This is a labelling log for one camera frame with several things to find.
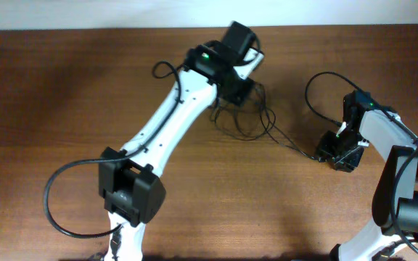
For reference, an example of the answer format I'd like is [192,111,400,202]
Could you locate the black thin cable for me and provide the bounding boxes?
[208,82,321,161]

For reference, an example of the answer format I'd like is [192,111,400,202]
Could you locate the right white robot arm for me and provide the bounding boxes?
[316,91,418,260]

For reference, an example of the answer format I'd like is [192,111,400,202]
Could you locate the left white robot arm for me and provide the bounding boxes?
[99,22,263,260]

